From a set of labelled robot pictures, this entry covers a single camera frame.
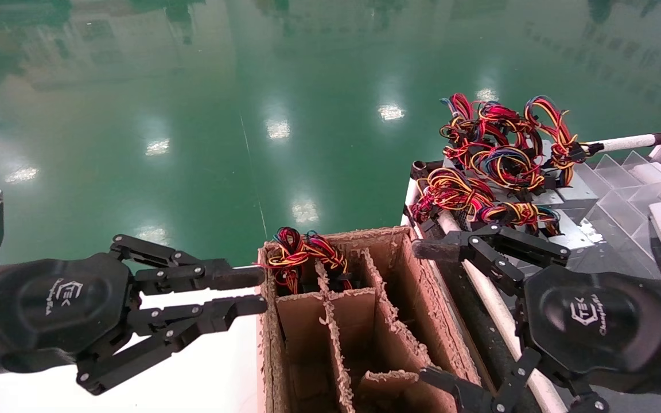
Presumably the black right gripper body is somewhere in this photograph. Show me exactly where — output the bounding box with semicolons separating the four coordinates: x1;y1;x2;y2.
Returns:
523;264;661;413

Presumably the clear plastic divider tray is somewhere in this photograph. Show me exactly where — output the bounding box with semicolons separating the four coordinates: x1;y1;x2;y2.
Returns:
574;150;661;276

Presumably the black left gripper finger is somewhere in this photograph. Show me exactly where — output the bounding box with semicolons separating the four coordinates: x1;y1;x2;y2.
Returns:
110;234;266;296
76;295;268;396

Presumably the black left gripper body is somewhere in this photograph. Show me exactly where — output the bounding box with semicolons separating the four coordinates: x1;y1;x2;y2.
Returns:
0;254;136;372

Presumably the long white cart rail pipe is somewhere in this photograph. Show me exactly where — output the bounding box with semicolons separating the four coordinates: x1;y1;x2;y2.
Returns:
437;209;569;413

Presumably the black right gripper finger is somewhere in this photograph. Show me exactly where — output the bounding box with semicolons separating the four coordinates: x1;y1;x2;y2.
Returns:
419;347;543;413
412;224;571;299

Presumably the white cart side panel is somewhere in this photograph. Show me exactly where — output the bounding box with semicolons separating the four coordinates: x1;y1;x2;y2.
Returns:
401;177;423;227

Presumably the brown cardboard divider box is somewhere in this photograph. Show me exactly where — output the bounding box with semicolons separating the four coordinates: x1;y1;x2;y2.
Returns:
256;227;495;413

